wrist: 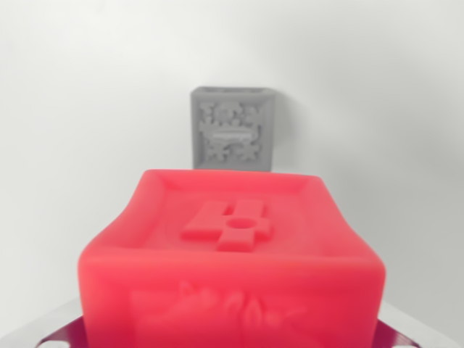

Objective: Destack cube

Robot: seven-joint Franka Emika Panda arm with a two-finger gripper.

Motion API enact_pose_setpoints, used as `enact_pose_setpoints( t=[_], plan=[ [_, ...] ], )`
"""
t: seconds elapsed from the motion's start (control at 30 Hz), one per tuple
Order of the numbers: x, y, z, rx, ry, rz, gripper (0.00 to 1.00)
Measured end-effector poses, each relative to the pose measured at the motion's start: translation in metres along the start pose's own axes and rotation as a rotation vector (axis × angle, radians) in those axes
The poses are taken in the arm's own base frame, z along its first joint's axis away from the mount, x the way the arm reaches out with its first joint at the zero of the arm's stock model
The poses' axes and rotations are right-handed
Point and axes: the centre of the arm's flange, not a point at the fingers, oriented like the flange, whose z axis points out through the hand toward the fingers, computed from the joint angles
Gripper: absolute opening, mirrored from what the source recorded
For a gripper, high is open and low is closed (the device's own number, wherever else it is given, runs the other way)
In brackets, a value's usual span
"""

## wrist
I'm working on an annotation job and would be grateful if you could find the gripper right finger with silver black pad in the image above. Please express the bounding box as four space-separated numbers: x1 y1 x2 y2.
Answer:
373 300 464 348

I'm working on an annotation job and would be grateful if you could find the grey embossed cube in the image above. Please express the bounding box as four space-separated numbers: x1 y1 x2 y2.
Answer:
190 86 276 171

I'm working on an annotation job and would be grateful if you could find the gripper left finger with silver black pad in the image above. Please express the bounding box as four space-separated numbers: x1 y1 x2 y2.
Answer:
0 295 90 348

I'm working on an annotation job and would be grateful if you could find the red embossed cube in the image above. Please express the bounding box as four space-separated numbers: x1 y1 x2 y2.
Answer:
77 168 387 348

